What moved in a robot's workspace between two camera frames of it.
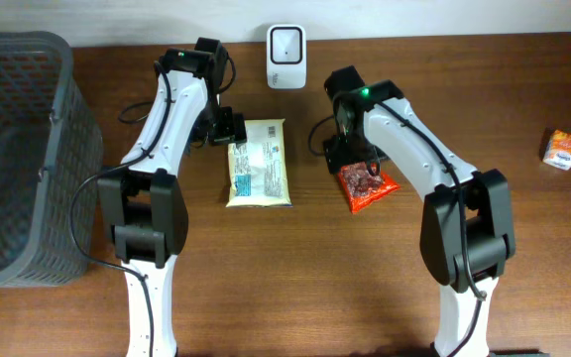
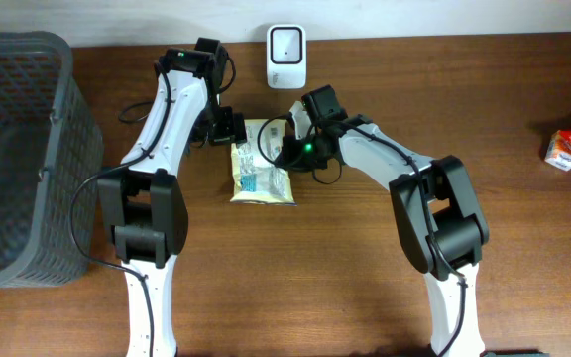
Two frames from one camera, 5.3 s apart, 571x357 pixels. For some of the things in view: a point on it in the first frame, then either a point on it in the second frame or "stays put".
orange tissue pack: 561,150 stays put
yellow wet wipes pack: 258,168 stays put
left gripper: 233,128 stays put
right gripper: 339,153 to 293,156
